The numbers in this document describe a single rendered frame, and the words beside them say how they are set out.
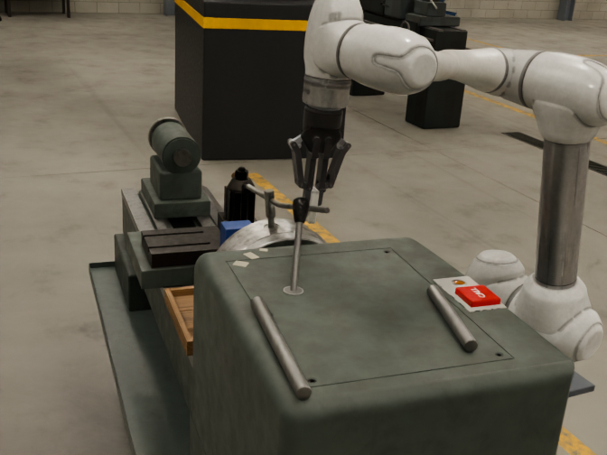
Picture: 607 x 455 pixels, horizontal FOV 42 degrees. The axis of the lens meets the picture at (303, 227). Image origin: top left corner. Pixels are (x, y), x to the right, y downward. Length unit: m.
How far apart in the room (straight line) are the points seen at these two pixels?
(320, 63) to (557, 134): 0.59
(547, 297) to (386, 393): 0.91
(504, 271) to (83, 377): 2.03
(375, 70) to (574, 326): 0.91
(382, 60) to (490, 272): 0.91
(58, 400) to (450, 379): 2.42
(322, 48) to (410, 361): 0.59
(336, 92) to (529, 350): 0.58
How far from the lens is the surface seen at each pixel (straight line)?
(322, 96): 1.50
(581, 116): 1.78
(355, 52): 1.40
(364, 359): 1.22
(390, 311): 1.37
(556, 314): 2.01
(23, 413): 3.38
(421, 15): 8.00
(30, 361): 3.71
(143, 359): 2.60
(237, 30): 6.30
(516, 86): 1.85
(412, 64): 1.34
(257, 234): 1.72
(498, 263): 2.13
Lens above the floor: 1.87
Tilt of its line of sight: 21 degrees down
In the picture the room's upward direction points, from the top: 4 degrees clockwise
